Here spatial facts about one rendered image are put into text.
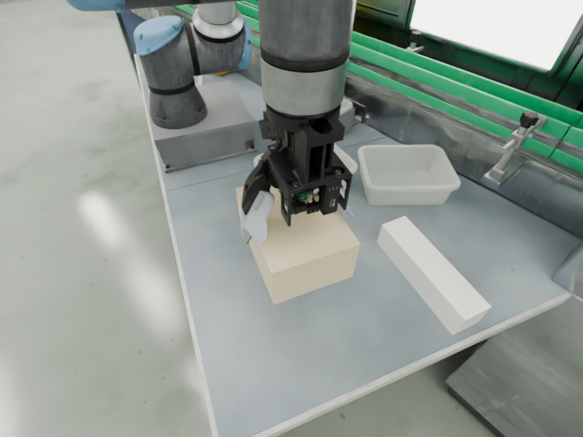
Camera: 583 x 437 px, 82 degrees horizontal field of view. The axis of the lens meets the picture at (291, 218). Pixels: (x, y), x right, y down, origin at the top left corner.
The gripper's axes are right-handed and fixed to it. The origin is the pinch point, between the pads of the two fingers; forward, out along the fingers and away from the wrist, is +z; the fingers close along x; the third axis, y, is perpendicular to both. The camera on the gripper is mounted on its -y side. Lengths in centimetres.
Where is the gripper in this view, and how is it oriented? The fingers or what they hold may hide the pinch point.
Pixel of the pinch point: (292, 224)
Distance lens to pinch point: 47.9
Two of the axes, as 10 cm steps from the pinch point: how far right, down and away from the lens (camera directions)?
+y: 3.7, 6.9, -6.2
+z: -0.1, 6.7, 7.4
